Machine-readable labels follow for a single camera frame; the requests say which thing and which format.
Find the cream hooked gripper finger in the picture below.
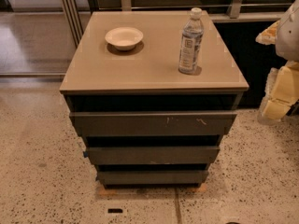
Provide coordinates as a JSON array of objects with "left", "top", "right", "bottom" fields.
[{"left": 255, "top": 21, "right": 279, "bottom": 45}]

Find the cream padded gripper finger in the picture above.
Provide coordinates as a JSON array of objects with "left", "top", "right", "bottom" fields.
[{"left": 261, "top": 61, "right": 299, "bottom": 121}]

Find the grey top drawer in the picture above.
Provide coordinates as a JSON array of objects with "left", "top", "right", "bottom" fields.
[{"left": 70, "top": 111, "right": 236, "bottom": 136}]

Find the grey drawer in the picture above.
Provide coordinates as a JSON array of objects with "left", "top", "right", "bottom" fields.
[
  {"left": 97, "top": 170, "right": 208, "bottom": 185},
  {"left": 70, "top": 111, "right": 236, "bottom": 136},
  {"left": 86, "top": 147, "right": 220, "bottom": 165}
]

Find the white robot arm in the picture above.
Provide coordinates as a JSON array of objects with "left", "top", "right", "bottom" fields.
[{"left": 256, "top": 0, "right": 299, "bottom": 125}]

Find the grey middle drawer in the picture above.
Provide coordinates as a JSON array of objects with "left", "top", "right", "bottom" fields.
[{"left": 86, "top": 147, "right": 220, "bottom": 165}]

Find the grey drawer cabinet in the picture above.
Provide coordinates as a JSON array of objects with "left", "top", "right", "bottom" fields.
[{"left": 59, "top": 10, "right": 250, "bottom": 189}]

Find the grey bottom drawer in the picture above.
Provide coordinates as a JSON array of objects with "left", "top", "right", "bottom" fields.
[{"left": 97, "top": 170, "right": 208, "bottom": 185}]

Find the clear plastic water bottle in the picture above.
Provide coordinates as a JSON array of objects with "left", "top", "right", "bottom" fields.
[{"left": 178, "top": 7, "right": 204, "bottom": 74}]

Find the white ceramic bowl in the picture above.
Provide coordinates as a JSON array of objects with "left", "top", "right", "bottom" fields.
[{"left": 105, "top": 27, "right": 143, "bottom": 51}]

